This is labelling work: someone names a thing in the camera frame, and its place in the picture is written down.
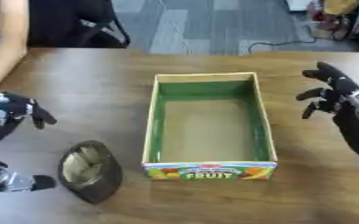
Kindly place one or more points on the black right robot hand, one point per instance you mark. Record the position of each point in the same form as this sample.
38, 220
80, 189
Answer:
352, 116

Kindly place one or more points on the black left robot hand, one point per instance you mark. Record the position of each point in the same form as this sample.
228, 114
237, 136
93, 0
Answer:
9, 110

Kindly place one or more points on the person's forearm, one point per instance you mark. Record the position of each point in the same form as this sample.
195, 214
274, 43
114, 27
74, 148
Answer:
4, 43

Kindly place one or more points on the cardboard box with green inside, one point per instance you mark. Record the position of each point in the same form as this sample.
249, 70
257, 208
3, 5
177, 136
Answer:
209, 127

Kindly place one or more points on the pile of bags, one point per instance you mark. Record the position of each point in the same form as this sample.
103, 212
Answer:
336, 17

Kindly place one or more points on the dark brown open pouch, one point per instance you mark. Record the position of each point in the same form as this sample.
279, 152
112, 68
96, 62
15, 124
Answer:
89, 171

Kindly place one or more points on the black chair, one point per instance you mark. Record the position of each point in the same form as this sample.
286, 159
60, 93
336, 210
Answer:
75, 23

